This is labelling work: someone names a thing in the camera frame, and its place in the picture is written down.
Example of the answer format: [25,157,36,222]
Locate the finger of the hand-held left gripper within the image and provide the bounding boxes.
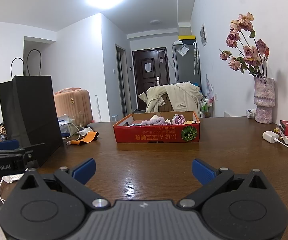
[0,143,46,169]
[0,139,20,151]

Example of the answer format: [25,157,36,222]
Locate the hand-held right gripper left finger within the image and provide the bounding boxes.
[14,158,110,209]

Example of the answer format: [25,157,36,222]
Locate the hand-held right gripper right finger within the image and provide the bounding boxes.
[178,158,274,209]

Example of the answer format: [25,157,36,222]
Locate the purple satin ribbon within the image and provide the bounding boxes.
[172,114,185,125]

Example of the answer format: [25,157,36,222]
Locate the red cardboard box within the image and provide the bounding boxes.
[113,111,200,143]

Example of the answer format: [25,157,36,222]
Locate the crumpled white tissue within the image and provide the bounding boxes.
[2,174,25,183]

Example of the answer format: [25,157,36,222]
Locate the black paper bag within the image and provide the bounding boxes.
[0,49,64,168]

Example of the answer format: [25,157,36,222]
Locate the clear plastic container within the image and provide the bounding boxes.
[58,114,83,138]

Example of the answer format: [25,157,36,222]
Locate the white mop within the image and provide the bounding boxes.
[95,94,102,122]

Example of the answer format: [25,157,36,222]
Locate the pink suitcase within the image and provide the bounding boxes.
[53,87,93,128]

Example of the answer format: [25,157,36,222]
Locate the white charger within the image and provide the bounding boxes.
[262,131,279,144]

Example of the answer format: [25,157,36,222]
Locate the wooden chair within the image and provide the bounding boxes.
[159,94,173,112]

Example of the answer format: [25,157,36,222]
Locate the beige coat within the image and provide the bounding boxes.
[138,82,203,113]

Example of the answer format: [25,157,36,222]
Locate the grey interior door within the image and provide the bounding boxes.
[116,44,130,117]

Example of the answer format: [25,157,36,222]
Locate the pink mottled vase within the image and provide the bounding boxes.
[254,77,275,124]

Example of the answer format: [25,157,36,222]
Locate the dark brown entrance door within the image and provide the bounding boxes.
[132,47,170,112]

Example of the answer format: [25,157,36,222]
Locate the grey fridge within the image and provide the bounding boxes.
[172,44,201,84]

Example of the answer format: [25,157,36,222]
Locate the white hanging umbrella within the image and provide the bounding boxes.
[192,42,200,75]

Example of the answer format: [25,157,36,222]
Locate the paper sheet on fridge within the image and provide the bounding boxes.
[177,45,189,57]

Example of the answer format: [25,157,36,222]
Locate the dried pink roses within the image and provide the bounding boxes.
[219,12,269,78]

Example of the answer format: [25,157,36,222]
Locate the yellow black box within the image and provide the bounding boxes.
[178,34,196,45]

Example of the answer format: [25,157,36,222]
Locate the orange strap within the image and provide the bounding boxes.
[66,131,99,146]

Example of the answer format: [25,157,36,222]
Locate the wire storage rack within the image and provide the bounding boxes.
[200,97,214,118]

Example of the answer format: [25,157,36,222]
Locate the purple wall sticker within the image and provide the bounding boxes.
[206,74,214,98]

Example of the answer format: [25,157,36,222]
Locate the white framed wall panel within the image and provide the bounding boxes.
[199,23,207,47]

